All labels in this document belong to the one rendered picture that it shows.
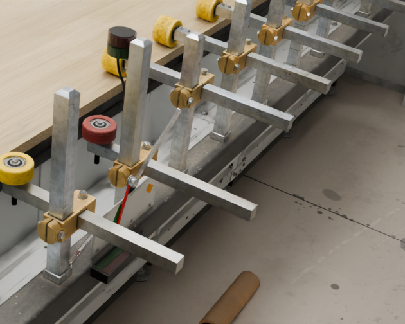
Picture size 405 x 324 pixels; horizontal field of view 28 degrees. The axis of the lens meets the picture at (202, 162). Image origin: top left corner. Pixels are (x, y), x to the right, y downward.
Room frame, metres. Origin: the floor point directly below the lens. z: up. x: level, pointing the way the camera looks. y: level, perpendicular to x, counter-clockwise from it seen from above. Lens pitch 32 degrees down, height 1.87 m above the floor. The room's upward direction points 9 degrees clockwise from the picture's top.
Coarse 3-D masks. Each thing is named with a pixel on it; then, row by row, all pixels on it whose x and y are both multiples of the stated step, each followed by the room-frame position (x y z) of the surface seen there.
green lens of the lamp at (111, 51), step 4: (108, 44) 1.53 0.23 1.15; (108, 48) 1.53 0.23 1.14; (112, 48) 1.52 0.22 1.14; (116, 48) 1.52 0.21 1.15; (108, 52) 1.53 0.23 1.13; (112, 52) 1.52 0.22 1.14; (116, 52) 1.52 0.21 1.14; (120, 52) 1.52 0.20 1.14; (124, 52) 1.52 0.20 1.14; (128, 52) 1.52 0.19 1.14; (112, 56) 1.52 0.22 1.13; (116, 56) 1.52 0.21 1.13; (120, 56) 1.52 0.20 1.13; (124, 56) 1.52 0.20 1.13; (128, 56) 1.52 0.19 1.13
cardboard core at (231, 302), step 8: (248, 272) 2.17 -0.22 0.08; (240, 280) 2.12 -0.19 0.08; (248, 280) 2.12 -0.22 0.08; (256, 280) 2.14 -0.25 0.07; (232, 288) 2.07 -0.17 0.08; (240, 288) 2.08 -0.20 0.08; (248, 288) 2.09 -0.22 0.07; (256, 288) 2.13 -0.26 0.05; (224, 296) 2.03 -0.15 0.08; (232, 296) 2.03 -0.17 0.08; (240, 296) 2.04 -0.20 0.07; (248, 296) 2.07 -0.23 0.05; (216, 304) 1.99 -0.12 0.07; (224, 304) 1.98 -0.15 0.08; (232, 304) 1.99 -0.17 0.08; (240, 304) 2.02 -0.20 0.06; (208, 312) 1.94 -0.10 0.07; (216, 312) 1.94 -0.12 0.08; (224, 312) 1.95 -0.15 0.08; (232, 312) 1.97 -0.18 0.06; (208, 320) 1.90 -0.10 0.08; (216, 320) 1.90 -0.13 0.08; (224, 320) 1.92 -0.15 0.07; (232, 320) 1.96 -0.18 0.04
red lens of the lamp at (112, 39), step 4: (108, 32) 1.54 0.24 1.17; (136, 32) 1.56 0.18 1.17; (108, 36) 1.53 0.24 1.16; (112, 36) 1.52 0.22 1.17; (136, 36) 1.55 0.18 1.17; (108, 40) 1.53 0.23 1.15; (112, 40) 1.52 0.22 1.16; (116, 40) 1.52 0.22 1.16; (120, 40) 1.52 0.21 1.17; (124, 40) 1.52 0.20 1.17; (128, 40) 1.52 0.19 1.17; (112, 44) 1.52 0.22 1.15; (116, 44) 1.52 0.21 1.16; (120, 44) 1.52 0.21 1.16; (124, 44) 1.52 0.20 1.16; (128, 44) 1.52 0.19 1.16
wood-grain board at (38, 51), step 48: (0, 0) 2.23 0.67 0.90; (48, 0) 2.29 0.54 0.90; (96, 0) 2.35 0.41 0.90; (144, 0) 2.41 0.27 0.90; (192, 0) 2.48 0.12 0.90; (0, 48) 1.92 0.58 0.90; (48, 48) 1.96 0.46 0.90; (96, 48) 2.01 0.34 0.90; (0, 96) 1.67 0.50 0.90; (48, 96) 1.70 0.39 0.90; (96, 96) 1.74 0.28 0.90; (0, 144) 1.46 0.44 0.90
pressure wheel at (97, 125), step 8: (88, 120) 1.61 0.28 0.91; (96, 120) 1.62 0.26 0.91; (104, 120) 1.63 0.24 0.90; (112, 120) 1.63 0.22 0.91; (88, 128) 1.58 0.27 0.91; (96, 128) 1.58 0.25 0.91; (104, 128) 1.59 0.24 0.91; (112, 128) 1.60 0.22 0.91; (88, 136) 1.57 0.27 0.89; (96, 136) 1.57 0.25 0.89; (104, 136) 1.57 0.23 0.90; (112, 136) 1.59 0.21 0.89; (96, 160) 1.60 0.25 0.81
